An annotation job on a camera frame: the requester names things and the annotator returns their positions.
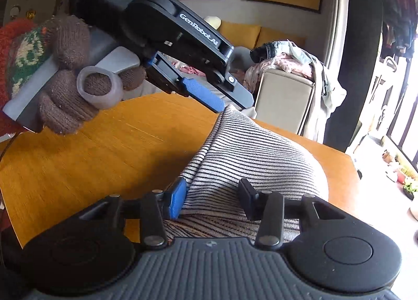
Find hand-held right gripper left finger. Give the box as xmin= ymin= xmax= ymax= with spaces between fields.
xmin=77 ymin=177 xmax=187 ymax=250

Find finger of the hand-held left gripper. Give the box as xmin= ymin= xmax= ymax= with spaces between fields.
xmin=209 ymin=68 xmax=254 ymax=111
xmin=147 ymin=53 xmax=227 ymax=114

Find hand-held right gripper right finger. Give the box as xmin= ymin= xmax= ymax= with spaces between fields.
xmin=238 ymin=178 xmax=362 ymax=250

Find striped knit sweater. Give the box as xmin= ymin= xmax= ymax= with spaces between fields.
xmin=161 ymin=104 xmax=329 ymax=245

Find hanging dark clothes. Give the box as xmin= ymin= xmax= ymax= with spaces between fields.
xmin=382 ymin=0 xmax=418 ymax=59

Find person's left hand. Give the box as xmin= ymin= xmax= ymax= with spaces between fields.
xmin=37 ymin=14 xmax=147 ymax=135

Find quilted pale pink jacket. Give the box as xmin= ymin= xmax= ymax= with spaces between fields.
xmin=243 ymin=65 xmax=262 ymax=91

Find pink cloth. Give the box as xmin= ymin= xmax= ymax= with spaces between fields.
xmin=171 ymin=60 xmax=210 ymax=77

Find grey cushion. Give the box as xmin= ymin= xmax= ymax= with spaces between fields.
xmin=229 ymin=47 xmax=253 ymax=72

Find beige sofa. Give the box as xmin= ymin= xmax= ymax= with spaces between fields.
xmin=183 ymin=21 xmax=327 ymax=137

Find dark denim garment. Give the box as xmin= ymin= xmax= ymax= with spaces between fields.
xmin=250 ymin=42 xmax=278 ymax=62

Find yellow cushion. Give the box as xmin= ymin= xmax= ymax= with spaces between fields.
xmin=217 ymin=21 xmax=262 ymax=47
xmin=258 ymin=27 xmax=307 ymax=49

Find pink knit garment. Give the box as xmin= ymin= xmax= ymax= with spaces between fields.
xmin=261 ymin=53 xmax=316 ymax=78

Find beige jacket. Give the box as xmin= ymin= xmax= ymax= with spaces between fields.
xmin=302 ymin=55 xmax=347 ymax=144

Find dark curtain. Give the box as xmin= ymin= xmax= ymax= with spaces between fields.
xmin=323 ymin=0 xmax=384 ymax=153

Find beige curtain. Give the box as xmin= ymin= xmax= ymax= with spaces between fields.
xmin=323 ymin=0 xmax=355 ymax=72

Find green plant tray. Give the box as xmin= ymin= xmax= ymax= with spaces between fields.
xmin=402 ymin=181 xmax=418 ymax=201

